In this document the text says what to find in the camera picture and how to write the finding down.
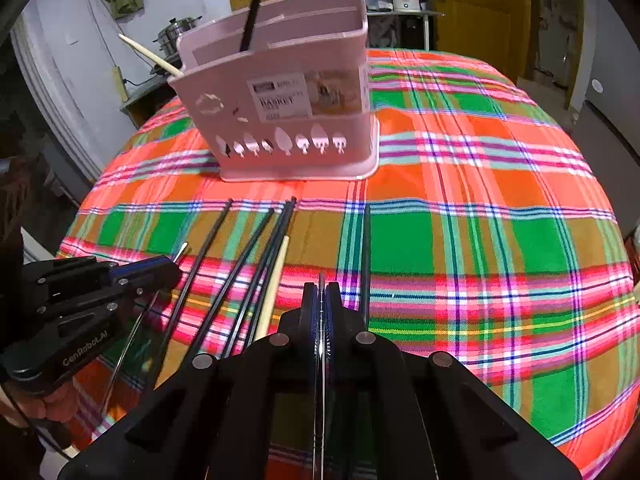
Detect metal kitchen counter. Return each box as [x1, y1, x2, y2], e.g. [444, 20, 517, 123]
[350, 0, 446, 52]

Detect steel steamer pot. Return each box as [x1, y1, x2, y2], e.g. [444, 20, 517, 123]
[152, 16, 203, 57]

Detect plaid tablecloth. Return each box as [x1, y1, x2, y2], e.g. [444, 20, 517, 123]
[55, 47, 640, 480]

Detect grey refrigerator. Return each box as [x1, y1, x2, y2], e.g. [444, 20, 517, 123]
[567, 0, 640, 161]

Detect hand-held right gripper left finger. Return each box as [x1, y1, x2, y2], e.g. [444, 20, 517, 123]
[57, 282, 321, 480]

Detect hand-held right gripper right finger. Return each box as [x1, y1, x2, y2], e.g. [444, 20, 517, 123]
[324, 282, 583, 480]

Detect black chopstick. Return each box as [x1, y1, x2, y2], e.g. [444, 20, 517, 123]
[190, 207, 276, 356]
[360, 203, 372, 333]
[234, 197, 298, 350]
[147, 199, 235, 386]
[221, 200, 293, 357]
[239, 0, 276, 54]

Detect beige power strip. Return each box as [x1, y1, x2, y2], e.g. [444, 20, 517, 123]
[112, 66, 128, 106]

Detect pink plastic utensil holder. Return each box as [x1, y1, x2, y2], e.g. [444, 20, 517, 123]
[167, 0, 382, 182]

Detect low kitchen counter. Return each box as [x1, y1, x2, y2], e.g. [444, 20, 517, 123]
[119, 72, 177, 128]

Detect yellow wooden door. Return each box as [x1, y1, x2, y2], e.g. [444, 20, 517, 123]
[427, 0, 533, 83]

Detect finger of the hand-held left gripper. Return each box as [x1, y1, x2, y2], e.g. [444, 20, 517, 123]
[22, 255, 182, 289]
[37, 284, 147, 327]

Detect light wooden chopstick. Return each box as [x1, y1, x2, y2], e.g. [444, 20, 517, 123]
[118, 34, 184, 78]
[248, 235, 291, 346]

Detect person's left hand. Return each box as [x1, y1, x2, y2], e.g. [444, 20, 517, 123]
[0, 384, 77, 430]

